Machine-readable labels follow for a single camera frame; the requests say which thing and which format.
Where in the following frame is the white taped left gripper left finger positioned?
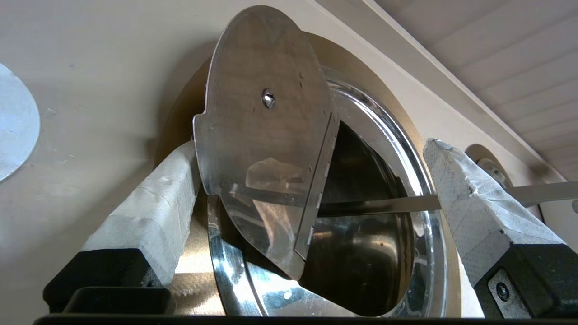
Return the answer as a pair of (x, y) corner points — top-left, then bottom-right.
(43, 141), (201, 314)

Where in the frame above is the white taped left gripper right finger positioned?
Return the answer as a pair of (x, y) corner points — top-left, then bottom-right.
(423, 138), (578, 319)

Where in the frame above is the steel ladle hooked handle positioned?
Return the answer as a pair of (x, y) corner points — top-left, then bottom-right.
(318, 181), (578, 217)

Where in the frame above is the hinged steel lid black knob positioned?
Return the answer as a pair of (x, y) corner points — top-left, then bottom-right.
(193, 5), (340, 280)

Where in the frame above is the right steel pot lid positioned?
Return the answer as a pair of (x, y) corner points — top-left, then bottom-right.
(478, 158), (515, 189)

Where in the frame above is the steel pot lid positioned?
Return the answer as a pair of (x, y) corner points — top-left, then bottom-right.
(478, 158), (515, 189)
(208, 68), (447, 318)

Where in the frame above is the left steel pot lid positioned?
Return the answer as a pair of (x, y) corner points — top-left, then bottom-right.
(208, 68), (447, 318)

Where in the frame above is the white round pole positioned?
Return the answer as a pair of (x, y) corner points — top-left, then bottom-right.
(0, 62), (40, 183)

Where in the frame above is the brass counter ring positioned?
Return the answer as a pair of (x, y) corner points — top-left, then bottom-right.
(464, 144), (567, 222)
(154, 32), (463, 318)

